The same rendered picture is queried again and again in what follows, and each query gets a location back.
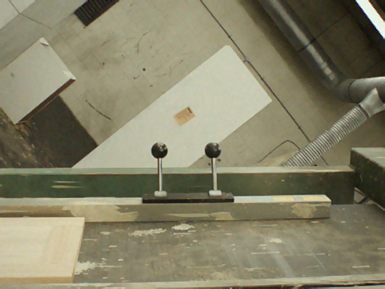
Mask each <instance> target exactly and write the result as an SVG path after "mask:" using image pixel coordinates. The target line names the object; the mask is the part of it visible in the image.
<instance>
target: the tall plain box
mask: <svg viewBox="0 0 385 289"><path fill-rule="evenodd" d="M86 1H87V0H0V72H1V71H3V69H4V68H6V67H7V66H8V65H9V64H11V62H12V61H13V60H14V59H17V58H18V57H19V56H20V55H21V54H22V53H24V51H26V50H27V49H28V48H29V47H31V46H33V45H34V44H35V43H36V42H37V41H38V40H39V39H40V38H41V37H43V36H44V35H46V34H47V33H48V32H49V31H50V30H51V28H52V29H53V28H55V27H56V25H58V24H59V23H61V22H62V21H64V20H65V18H66V17H68V16H69V15H70V14H71V13H72V12H74V11H76V10H77V9H78V8H79V7H80V6H81V5H82V4H84V3H85V2H86Z"/></svg>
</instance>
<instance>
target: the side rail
mask: <svg viewBox="0 0 385 289"><path fill-rule="evenodd" d="M355 173H356V172H355V170H354V169H352V168H351V167H350V166H348V165H344V166H334V167H216V177H217V190H220V191H221V192H231V194H232V195H233V197H245V196H290V195H326V196H327V198H328V199H329V200H331V205H333V204H353V200H354V190H355V186H354V176H355ZM162 177H163V191H165V192H167V193H209V191H210V190H212V167H175V168H162ZM155 191H158V173H157V168H90V169H82V168H9V169H0V198H34V199H44V198H85V197H114V198H142V194H143V193H154V192H155Z"/></svg>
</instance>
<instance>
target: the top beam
mask: <svg viewBox="0 0 385 289"><path fill-rule="evenodd" d="M350 165H353V166H354V167H355V168H356V170H355V172H356V173H357V182H356V186H355V187H356V188H357V189H359V190H360V191H361V192H363V194H365V195H366V196H368V197H370V198H371V199H372V200H373V201H374V202H376V203H377V204H379V205H380V206H381V207H383V208H385V148H352V149H351V156H350Z"/></svg>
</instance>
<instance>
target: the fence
mask: <svg viewBox="0 0 385 289"><path fill-rule="evenodd" d="M301 196H322V197H323V198H324V200H303V199H302V198H301ZM271 197H293V198H294V199H295V200H273V199H272V198H271ZM330 212H331V200H329V199H328V198H327V196H326V195H290V196H245V197H234V202H220V203H153V204H143V203H142V198H112V197H93V198H44V199H34V198H0V217H25V218H38V217H83V218H84V219H85V222H162V221H201V220H277V219H298V218H315V217H330Z"/></svg>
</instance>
